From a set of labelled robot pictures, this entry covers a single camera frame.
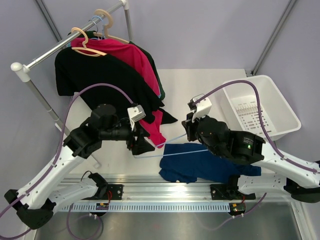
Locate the aluminium mounting rail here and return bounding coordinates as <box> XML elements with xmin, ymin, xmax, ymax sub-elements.
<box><xmin>53</xmin><ymin>173</ymin><xmax>300</xmax><ymax>213</ymax></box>

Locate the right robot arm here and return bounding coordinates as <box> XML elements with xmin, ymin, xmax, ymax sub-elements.
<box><xmin>181</xmin><ymin>113</ymin><xmax>320</xmax><ymax>203</ymax></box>

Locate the wooden hanger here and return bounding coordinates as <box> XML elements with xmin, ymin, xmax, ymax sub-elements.
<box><xmin>93</xmin><ymin>9</ymin><xmax>130</xmax><ymax>44</ymax></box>
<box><xmin>71</xmin><ymin>27</ymin><xmax>107</xmax><ymax>57</ymax></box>

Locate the black t shirt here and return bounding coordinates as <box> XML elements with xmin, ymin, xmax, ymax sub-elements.
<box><xmin>54</xmin><ymin>47</ymin><xmax>177</xmax><ymax>124</ymax></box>

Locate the metal clothes rack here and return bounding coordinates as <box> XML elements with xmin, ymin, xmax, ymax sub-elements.
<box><xmin>10</xmin><ymin>0</ymin><xmax>133</xmax><ymax>169</ymax></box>

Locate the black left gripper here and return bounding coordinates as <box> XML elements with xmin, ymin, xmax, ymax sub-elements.
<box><xmin>100</xmin><ymin>118</ymin><xmax>155</xmax><ymax>155</ymax></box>

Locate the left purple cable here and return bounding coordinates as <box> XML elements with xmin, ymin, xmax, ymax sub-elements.
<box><xmin>0</xmin><ymin>83</ymin><xmax>138</xmax><ymax>218</ymax></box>

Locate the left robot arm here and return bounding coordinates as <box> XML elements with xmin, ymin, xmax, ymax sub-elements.
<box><xmin>4</xmin><ymin>104</ymin><xmax>155</xmax><ymax>230</ymax></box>

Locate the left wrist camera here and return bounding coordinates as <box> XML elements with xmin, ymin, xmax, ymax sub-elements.
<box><xmin>127</xmin><ymin>105</ymin><xmax>146</xmax><ymax>131</ymax></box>

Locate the white plastic basket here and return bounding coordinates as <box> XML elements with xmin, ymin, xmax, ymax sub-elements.
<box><xmin>220</xmin><ymin>75</ymin><xmax>302</xmax><ymax>141</ymax></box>

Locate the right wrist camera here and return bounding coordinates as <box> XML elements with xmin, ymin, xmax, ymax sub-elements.
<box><xmin>188</xmin><ymin>94</ymin><xmax>212</xmax><ymax>123</ymax></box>

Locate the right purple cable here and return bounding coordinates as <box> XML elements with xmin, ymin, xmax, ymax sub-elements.
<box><xmin>194</xmin><ymin>79</ymin><xmax>318</xmax><ymax>173</ymax></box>

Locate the blue t shirt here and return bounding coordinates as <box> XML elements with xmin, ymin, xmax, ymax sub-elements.
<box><xmin>159</xmin><ymin>143</ymin><xmax>262</xmax><ymax>184</ymax></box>

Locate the pink t shirt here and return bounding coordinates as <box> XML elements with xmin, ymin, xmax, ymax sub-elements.
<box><xmin>55</xmin><ymin>38</ymin><xmax>166</xmax><ymax>147</ymax></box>

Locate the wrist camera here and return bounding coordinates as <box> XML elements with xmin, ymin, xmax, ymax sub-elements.
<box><xmin>127</xmin><ymin>105</ymin><xmax>146</xmax><ymax>131</ymax></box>
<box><xmin>188</xmin><ymin>94</ymin><xmax>212</xmax><ymax>123</ymax></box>

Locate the light blue wire hanger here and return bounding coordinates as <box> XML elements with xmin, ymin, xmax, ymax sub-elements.
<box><xmin>134</xmin><ymin>133</ymin><xmax>208</xmax><ymax>159</ymax></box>

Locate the rear blue wire hanger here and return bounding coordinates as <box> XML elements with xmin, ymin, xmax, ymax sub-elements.
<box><xmin>91</xmin><ymin>15</ymin><xmax>106</xmax><ymax>40</ymax></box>

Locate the purple cable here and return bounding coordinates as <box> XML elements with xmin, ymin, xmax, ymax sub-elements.
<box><xmin>194</xmin><ymin>79</ymin><xmax>318</xmax><ymax>173</ymax></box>
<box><xmin>0</xmin><ymin>83</ymin><xmax>138</xmax><ymax>218</ymax></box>

